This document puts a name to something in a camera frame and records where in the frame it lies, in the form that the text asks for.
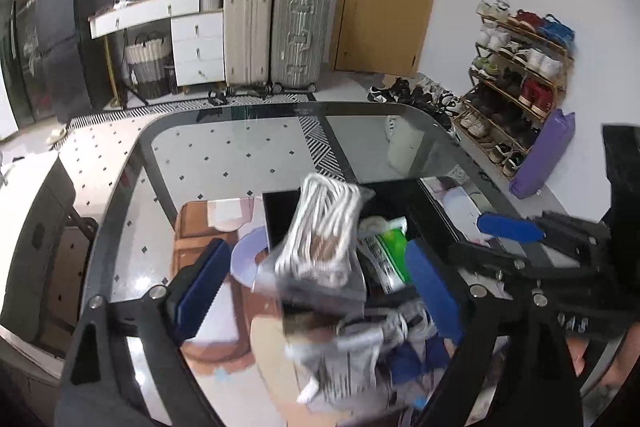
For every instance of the person's right hand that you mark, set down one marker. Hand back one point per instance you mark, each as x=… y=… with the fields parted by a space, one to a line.
x=622 y=364

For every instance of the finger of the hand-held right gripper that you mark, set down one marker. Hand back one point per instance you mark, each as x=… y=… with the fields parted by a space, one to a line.
x=487 y=258
x=510 y=228

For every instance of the green and white tube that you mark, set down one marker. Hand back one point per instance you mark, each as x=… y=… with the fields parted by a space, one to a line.
x=392 y=257

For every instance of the black storage box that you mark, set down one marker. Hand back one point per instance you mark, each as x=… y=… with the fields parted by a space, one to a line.
x=285 y=212

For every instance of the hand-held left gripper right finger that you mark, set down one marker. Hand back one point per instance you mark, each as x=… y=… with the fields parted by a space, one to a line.
x=432 y=292

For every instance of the pile of shoes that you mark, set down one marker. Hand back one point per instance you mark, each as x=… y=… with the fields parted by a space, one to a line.
x=415 y=94

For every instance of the blue cloth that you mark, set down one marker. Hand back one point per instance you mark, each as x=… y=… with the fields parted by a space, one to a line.
x=415 y=362

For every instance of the striped laundry basket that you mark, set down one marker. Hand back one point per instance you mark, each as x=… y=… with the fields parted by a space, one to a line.
x=147 y=64

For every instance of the grey chair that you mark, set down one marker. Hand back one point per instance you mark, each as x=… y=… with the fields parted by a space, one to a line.
x=45 y=247

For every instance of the purple bag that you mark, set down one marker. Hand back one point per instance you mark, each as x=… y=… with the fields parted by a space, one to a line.
x=542 y=157

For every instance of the white drawer desk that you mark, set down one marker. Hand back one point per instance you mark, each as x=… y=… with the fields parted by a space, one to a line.
x=195 y=42

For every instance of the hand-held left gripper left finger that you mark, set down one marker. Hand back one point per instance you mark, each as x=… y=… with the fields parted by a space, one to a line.
x=200 y=289

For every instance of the beige suitcase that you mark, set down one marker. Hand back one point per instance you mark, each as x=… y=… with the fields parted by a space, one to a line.
x=247 y=34

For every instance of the wooden shoe rack with shoes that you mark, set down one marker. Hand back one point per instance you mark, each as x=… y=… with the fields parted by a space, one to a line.
x=515 y=82

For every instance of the silver suitcase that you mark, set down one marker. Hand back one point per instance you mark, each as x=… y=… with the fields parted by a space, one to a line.
x=299 y=37

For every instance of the lilac round plate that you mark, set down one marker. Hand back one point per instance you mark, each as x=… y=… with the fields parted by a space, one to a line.
x=245 y=257

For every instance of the black white patterned rug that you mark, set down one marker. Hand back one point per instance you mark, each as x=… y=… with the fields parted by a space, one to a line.
x=165 y=109

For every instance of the black refrigerator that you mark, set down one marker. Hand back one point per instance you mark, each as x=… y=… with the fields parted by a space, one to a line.
x=75 y=32

